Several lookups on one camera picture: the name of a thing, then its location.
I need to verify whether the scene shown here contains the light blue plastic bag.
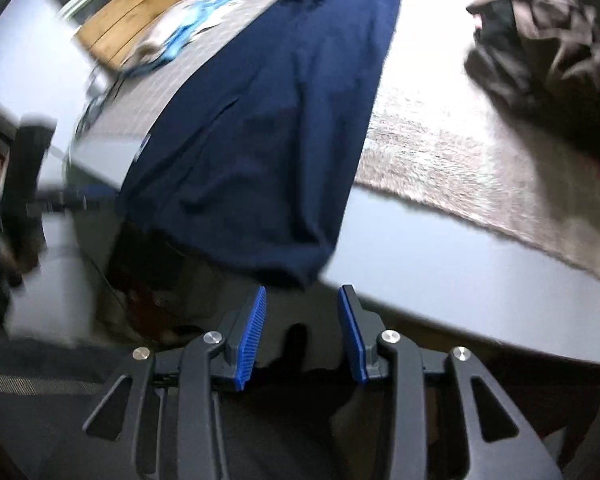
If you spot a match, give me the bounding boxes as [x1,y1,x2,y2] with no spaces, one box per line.
[122,0,248,76]

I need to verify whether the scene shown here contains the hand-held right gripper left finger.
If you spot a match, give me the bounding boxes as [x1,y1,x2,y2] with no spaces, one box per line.
[40,286,268,480]

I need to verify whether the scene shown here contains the navy blue shirt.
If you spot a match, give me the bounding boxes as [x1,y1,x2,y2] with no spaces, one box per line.
[115,0,413,291]

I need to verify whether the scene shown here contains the grey checked table mat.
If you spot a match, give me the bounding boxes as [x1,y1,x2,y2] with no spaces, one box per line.
[72,0,600,286]

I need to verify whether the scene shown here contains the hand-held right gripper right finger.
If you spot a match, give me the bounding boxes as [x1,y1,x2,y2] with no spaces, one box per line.
[338,284,566,480]

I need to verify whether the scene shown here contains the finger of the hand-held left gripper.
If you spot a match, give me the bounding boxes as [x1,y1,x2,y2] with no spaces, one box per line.
[30,185,123,215]

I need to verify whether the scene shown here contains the wooden board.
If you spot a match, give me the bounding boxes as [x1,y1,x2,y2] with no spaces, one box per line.
[75,0,186,68]

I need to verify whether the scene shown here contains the brown pink garment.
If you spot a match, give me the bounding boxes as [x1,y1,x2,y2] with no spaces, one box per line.
[462,0,600,171]

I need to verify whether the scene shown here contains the white flat package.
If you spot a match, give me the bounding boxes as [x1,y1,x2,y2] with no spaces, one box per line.
[130,0,241,66]

